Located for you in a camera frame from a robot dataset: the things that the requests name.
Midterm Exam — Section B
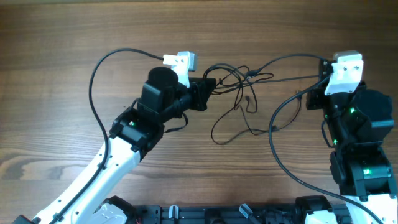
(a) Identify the black usb cable bundle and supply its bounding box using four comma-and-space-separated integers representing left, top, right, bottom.
202, 53, 327, 146

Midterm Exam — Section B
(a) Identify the left camera black cable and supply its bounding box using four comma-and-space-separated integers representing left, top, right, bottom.
52, 47, 165, 224

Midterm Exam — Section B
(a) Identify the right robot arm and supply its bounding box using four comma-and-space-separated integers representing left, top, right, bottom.
306, 81, 397, 223

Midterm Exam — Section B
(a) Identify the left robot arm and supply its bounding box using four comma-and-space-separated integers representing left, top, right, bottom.
14, 67, 216, 223

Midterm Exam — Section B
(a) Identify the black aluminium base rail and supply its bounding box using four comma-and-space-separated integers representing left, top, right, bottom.
93, 195, 352, 224

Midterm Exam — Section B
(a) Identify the camera black cable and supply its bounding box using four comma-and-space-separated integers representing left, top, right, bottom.
267, 73, 383, 224
52, 47, 165, 224

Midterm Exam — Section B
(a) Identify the right camera black cable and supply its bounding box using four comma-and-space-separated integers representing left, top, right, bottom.
267, 73, 383, 224

